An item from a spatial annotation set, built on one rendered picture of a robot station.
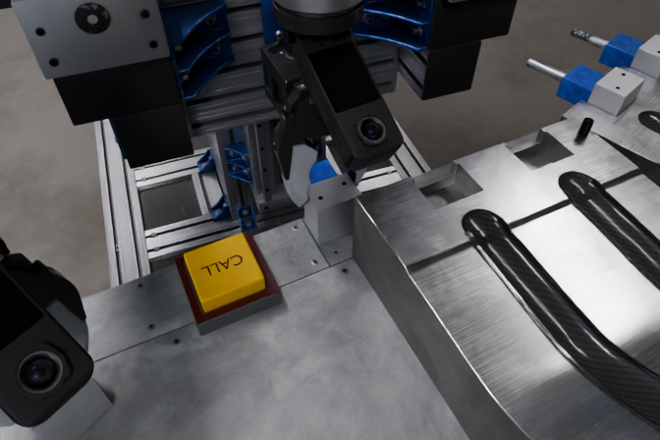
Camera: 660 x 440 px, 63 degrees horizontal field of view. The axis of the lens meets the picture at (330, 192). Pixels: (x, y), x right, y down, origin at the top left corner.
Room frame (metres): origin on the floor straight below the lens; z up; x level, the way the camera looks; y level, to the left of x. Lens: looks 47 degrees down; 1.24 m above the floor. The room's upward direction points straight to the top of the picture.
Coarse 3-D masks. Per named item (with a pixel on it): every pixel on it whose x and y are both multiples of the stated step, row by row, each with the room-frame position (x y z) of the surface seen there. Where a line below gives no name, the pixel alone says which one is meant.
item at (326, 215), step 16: (320, 176) 0.40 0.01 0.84; (336, 176) 0.39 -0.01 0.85; (320, 192) 0.37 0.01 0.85; (336, 192) 0.36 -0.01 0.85; (352, 192) 0.36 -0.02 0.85; (304, 208) 0.37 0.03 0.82; (320, 208) 0.34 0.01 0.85; (336, 208) 0.35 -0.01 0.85; (352, 208) 0.36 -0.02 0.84; (320, 224) 0.34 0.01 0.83; (336, 224) 0.35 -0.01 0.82; (352, 224) 0.36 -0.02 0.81; (320, 240) 0.34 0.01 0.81
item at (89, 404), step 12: (96, 384) 0.17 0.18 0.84; (84, 396) 0.17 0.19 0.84; (96, 396) 0.17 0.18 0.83; (72, 408) 0.16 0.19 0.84; (84, 408) 0.16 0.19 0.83; (96, 408) 0.17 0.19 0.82; (108, 408) 0.17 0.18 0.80; (48, 420) 0.14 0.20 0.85; (60, 420) 0.15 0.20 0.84; (72, 420) 0.15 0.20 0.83; (84, 420) 0.16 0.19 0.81; (36, 432) 0.14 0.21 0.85; (48, 432) 0.14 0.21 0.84; (60, 432) 0.14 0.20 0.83; (72, 432) 0.15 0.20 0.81
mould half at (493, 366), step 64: (576, 128) 0.42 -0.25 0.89; (384, 192) 0.33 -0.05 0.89; (512, 192) 0.33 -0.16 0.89; (640, 192) 0.33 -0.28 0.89; (384, 256) 0.28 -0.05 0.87; (448, 256) 0.26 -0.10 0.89; (576, 256) 0.26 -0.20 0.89; (448, 320) 0.20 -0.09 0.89; (512, 320) 0.21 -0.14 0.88; (640, 320) 0.21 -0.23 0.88; (448, 384) 0.18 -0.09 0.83; (512, 384) 0.16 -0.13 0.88; (576, 384) 0.15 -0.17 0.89
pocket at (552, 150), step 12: (540, 132) 0.42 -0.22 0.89; (528, 144) 0.41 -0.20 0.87; (540, 144) 0.42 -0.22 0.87; (552, 144) 0.41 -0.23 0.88; (516, 156) 0.40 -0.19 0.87; (528, 156) 0.41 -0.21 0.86; (540, 156) 0.41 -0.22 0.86; (552, 156) 0.40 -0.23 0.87; (564, 156) 0.39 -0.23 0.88; (528, 168) 0.39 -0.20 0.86
